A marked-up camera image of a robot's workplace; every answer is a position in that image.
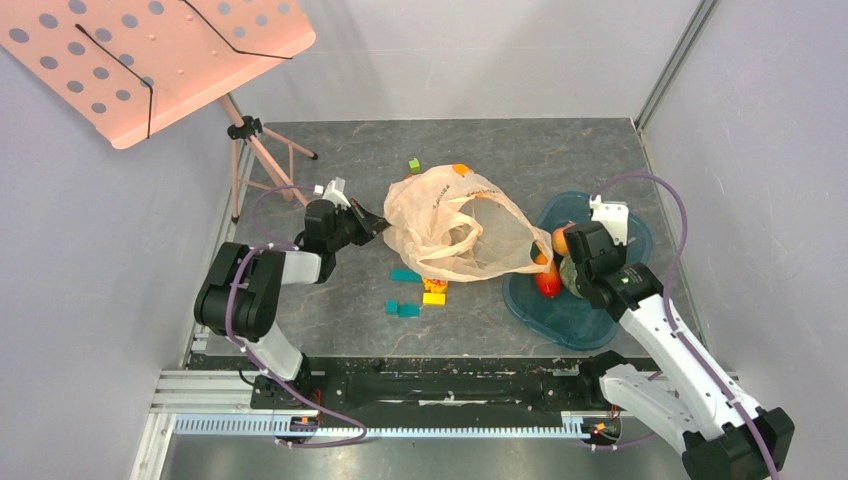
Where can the yellow orange toy piece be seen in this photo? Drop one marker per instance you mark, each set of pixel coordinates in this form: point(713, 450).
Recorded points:
point(435, 286)

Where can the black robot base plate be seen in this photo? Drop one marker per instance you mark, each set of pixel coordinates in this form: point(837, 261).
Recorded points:
point(349, 384)

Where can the teal block near bag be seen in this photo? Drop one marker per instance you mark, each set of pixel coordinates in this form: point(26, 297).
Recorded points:
point(405, 275)

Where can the teal transparent plastic tray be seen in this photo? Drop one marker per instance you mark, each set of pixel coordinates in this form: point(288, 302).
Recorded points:
point(566, 320)

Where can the pink music stand tripod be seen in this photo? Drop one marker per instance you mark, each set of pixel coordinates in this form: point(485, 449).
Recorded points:
point(246, 130)

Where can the translucent orange plastic bag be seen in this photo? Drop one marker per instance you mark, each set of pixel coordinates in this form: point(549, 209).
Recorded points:
point(450, 223)

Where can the orange fake fruit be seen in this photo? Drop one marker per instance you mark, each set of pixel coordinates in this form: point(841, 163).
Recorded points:
point(558, 240)
point(548, 282)

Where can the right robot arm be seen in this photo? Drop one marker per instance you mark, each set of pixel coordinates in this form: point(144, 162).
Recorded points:
point(719, 431)

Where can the yellow rectangular block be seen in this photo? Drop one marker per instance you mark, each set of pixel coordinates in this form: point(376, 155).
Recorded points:
point(434, 299)

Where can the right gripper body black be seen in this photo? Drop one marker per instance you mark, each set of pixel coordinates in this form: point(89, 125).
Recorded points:
point(585, 245)

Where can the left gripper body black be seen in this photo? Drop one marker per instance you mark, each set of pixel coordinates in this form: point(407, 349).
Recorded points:
point(348, 229)

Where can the pink perforated music stand desk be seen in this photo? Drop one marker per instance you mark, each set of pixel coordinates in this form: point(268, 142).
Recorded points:
point(133, 68)

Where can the aluminium frame rail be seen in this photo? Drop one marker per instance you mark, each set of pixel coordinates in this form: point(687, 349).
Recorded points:
point(207, 397)

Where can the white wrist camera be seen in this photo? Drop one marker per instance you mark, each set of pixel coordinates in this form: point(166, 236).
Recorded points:
point(614, 216)
point(333, 192)

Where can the green netted fake melon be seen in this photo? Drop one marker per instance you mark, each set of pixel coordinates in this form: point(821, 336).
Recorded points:
point(568, 276)

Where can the teal cube block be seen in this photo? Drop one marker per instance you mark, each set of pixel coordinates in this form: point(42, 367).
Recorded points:
point(391, 307)
point(408, 311)

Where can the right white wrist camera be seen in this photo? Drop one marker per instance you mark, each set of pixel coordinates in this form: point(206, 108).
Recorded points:
point(614, 216)

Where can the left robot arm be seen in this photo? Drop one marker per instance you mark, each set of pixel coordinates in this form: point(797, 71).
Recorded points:
point(239, 297)

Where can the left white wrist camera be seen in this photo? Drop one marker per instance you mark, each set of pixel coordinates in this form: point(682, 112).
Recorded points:
point(333, 192)

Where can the teal cube block left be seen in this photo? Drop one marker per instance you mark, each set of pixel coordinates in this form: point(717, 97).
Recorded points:
point(391, 307)

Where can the teal cube block right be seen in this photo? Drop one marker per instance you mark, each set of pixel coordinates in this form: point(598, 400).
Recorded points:
point(408, 311)

